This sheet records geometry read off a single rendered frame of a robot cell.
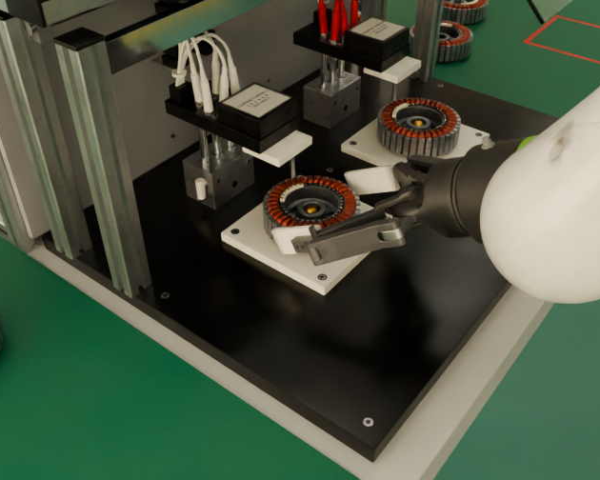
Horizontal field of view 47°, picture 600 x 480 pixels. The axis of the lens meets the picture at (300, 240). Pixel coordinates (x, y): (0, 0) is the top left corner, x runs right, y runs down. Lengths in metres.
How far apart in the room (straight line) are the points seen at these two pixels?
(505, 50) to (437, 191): 0.74
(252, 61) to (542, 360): 1.08
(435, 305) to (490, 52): 0.68
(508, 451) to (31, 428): 1.12
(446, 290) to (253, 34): 0.47
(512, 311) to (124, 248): 0.42
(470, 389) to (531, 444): 0.92
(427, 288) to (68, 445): 0.39
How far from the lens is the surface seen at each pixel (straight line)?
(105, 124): 0.65
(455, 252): 0.81
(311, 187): 0.81
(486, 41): 1.37
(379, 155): 0.93
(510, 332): 0.76
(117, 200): 0.68
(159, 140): 0.93
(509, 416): 1.65
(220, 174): 0.84
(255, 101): 0.77
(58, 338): 0.76
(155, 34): 0.66
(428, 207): 0.64
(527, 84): 1.23
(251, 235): 0.79
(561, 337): 1.84
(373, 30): 0.94
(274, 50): 1.07
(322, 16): 0.97
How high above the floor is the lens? 1.29
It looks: 40 degrees down
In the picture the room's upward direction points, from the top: straight up
